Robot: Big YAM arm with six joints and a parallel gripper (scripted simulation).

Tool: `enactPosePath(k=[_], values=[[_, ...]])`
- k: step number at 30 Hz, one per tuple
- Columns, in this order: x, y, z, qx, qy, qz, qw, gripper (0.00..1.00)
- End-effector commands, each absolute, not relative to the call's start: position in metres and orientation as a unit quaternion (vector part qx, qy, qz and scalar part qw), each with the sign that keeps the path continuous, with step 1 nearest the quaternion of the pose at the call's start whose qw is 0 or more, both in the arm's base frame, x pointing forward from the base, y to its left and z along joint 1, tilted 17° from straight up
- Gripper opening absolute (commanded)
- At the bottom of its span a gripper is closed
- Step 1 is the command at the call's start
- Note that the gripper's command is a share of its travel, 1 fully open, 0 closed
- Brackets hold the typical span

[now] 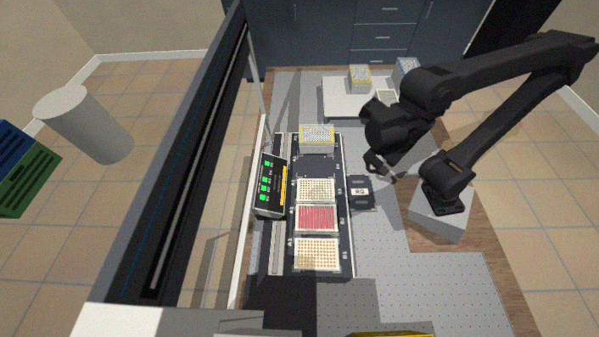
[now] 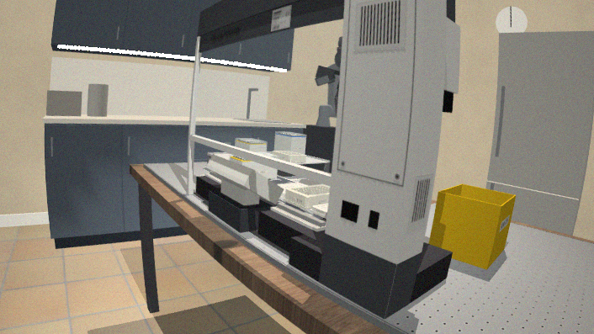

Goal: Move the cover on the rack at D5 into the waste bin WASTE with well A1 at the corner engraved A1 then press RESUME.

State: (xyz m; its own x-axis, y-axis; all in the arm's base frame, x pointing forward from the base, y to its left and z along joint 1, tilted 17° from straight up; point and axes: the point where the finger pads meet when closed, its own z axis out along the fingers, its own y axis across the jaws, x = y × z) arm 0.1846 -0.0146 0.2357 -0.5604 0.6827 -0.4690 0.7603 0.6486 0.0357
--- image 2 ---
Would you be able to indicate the yellow open-top bin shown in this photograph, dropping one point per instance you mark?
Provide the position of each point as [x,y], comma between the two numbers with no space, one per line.
[475,231]

